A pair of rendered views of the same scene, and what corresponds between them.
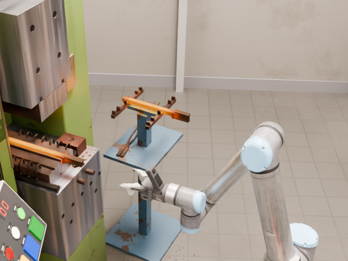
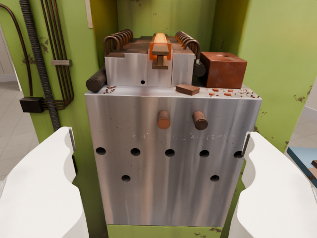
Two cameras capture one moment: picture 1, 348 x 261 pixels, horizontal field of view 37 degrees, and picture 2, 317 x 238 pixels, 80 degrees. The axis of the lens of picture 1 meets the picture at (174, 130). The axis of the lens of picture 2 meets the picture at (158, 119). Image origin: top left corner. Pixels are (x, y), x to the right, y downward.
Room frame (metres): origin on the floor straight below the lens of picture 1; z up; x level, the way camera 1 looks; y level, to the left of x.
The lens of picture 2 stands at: (1.73, 0.11, 1.06)
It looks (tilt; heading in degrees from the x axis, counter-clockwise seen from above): 28 degrees down; 68
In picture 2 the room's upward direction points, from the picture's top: 2 degrees clockwise
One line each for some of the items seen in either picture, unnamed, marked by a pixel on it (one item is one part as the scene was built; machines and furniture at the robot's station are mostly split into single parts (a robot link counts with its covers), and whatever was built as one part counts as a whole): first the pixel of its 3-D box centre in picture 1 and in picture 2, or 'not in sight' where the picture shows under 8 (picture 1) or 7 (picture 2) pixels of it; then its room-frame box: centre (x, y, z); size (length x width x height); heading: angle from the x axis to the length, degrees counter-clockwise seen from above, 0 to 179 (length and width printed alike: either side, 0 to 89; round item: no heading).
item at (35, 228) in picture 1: (35, 228); not in sight; (1.43, 0.53, 1.01); 0.07 x 0.05 x 0.07; 3
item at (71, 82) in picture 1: (68, 72); not in sight; (2.21, 0.52, 1.27); 0.09 x 0.02 x 0.17; 158
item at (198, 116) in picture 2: (90, 172); (199, 120); (1.95, 0.40, 0.87); 0.04 x 0.03 x 0.03; 68
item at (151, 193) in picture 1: (155, 189); not in sight; (1.72, 0.07, 0.97); 0.12 x 0.08 x 0.09; 68
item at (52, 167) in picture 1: (24, 155); (152, 53); (1.95, 0.71, 0.96); 0.42 x 0.20 x 0.09; 68
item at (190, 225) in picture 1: (191, 217); not in sight; (1.66, -0.09, 0.86); 0.12 x 0.09 x 0.12; 152
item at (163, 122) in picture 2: (82, 181); (163, 119); (1.87, 0.43, 0.87); 0.04 x 0.03 x 0.03; 68
